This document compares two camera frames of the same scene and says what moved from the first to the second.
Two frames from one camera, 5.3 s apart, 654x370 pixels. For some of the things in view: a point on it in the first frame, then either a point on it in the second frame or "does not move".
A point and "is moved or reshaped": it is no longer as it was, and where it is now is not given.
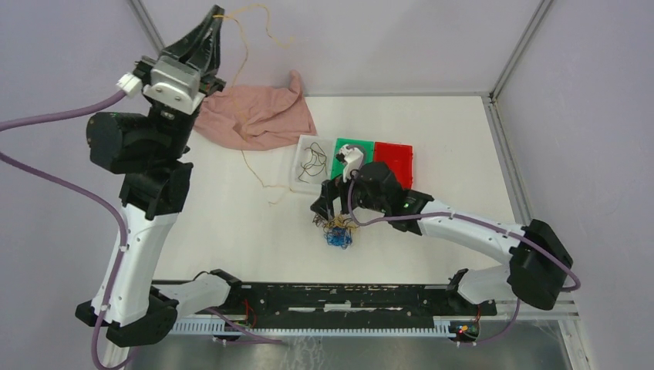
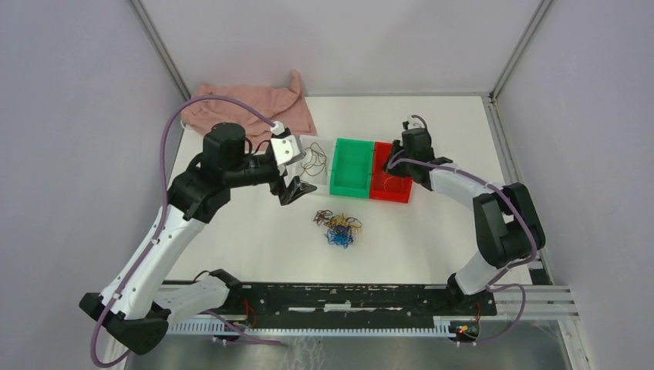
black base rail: (254, 301) does not move
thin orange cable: (231, 14) is moved or reshaped
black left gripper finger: (200, 48) to (295, 190)
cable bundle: (338, 229) does not move
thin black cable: (317, 163) does not move
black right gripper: (331, 190) to (390, 166)
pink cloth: (251, 117) does not move
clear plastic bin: (313, 164) does not move
